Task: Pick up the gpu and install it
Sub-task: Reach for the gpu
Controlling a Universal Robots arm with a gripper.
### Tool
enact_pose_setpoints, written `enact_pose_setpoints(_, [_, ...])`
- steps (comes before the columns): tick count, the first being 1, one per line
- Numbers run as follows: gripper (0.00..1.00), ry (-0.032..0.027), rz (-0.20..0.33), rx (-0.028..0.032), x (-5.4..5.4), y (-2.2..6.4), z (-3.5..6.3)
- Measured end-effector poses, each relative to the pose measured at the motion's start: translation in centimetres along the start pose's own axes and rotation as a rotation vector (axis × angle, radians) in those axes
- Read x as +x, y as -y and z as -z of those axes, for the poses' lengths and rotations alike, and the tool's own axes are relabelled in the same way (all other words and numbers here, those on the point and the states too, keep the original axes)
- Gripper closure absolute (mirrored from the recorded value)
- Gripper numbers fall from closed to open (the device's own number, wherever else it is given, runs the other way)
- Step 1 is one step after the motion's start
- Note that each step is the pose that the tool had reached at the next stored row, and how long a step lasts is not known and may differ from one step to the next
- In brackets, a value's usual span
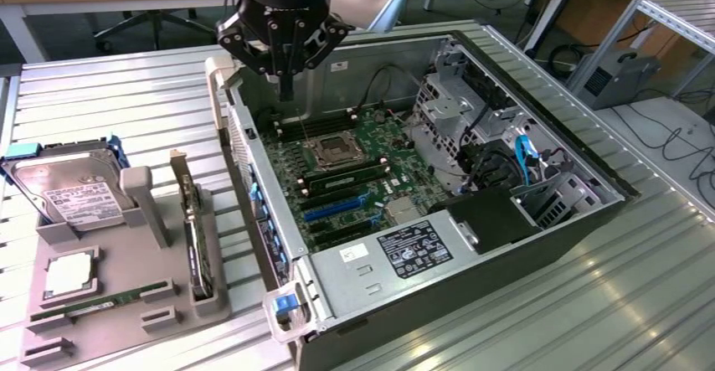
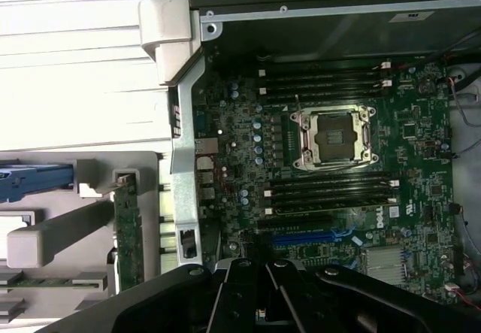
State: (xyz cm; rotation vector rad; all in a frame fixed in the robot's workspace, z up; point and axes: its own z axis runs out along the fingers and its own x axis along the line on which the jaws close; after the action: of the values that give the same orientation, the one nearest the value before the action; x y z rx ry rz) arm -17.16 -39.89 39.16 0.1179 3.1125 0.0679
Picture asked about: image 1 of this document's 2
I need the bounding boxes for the black Nvidia graphics card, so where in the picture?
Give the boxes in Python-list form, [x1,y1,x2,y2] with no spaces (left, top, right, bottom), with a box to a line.
[167,147,217,301]

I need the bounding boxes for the beige plastic case foot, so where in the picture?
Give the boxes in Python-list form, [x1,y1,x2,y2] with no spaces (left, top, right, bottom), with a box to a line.
[203,55,248,131]
[260,282,315,343]

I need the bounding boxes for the black office chair base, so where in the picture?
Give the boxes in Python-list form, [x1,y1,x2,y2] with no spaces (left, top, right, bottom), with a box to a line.
[90,8,220,53]

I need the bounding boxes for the metal CPU socket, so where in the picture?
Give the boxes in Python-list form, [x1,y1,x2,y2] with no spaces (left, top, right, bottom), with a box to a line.
[300,133,368,172]

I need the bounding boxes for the silver disk bay cage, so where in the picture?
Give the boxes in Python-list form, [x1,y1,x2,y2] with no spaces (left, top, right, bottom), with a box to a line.
[413,39,539,158]

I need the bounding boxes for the green Dell motherboard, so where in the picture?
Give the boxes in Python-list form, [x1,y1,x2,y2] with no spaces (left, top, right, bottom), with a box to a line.
[257,109,455,254]

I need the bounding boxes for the green RAM stick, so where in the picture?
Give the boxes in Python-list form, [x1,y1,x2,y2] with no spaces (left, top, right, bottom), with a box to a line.
[28,279,168,321]
[305,165,388,193]

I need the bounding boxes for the blue expansion slot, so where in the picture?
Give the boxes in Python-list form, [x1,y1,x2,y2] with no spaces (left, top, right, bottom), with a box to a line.
[303,196,365,222]

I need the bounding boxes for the silver chipset heatsink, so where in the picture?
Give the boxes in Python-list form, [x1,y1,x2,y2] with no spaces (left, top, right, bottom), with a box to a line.
[384,198,425,226]

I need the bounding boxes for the silver hard disk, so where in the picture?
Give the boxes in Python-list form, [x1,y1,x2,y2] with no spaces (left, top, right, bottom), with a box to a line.
[0,147,128,233]

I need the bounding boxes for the blue plastic disk carrier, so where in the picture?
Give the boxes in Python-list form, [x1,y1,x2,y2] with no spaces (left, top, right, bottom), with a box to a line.
[0,134,135,188]

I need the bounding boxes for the grey controller box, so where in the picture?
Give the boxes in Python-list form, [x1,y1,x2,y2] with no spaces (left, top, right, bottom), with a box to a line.
[565,50,664,111]

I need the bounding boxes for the black plastic shroud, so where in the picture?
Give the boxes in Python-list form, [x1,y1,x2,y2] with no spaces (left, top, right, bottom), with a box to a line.
[443,190,544,256]

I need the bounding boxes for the silver power supply unit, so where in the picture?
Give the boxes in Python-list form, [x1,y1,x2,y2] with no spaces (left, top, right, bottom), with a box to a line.
[305,209,483,321]

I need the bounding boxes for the blue case latch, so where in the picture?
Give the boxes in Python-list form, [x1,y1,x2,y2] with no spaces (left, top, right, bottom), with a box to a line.
[272,294,299,320]

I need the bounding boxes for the silver CPU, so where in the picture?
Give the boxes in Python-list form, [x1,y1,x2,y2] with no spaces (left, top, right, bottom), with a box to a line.
[42,254,94,296]

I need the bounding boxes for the grey parts rack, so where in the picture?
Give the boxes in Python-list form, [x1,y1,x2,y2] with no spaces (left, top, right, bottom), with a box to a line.
[17,165,235,368]

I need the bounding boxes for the open black PC case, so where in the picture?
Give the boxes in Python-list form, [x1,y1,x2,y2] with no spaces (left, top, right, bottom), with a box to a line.
[203,29,643,371]

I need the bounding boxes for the black SATA wire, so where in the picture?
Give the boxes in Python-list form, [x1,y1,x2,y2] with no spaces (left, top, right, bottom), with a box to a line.
[356,64,412,112]

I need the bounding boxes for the coiled black cable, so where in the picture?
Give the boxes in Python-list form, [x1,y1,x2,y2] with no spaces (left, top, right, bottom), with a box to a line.
[545,43,583,75]

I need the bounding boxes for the blue SATA wire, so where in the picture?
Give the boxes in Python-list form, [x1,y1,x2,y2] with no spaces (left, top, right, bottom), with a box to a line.
[516,134,541,188]

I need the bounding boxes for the aluminium slat table frame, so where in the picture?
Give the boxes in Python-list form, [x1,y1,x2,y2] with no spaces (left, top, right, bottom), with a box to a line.
[565,0,715,100]

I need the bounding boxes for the black floor cable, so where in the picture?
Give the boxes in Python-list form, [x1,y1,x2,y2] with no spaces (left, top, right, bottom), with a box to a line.
[607,88,715,182]

